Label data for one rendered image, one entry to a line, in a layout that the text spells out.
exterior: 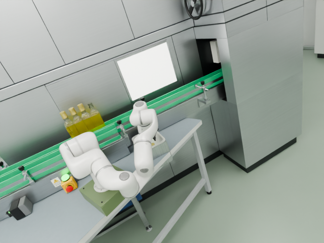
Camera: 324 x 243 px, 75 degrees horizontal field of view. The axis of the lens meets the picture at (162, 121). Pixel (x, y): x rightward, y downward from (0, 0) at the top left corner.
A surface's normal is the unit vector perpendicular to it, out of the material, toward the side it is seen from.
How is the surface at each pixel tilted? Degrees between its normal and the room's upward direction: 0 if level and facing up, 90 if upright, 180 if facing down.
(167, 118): 90
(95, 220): 0
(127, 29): 90
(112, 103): 90
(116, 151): 90
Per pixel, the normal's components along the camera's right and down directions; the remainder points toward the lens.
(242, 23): 0.40, 0.32
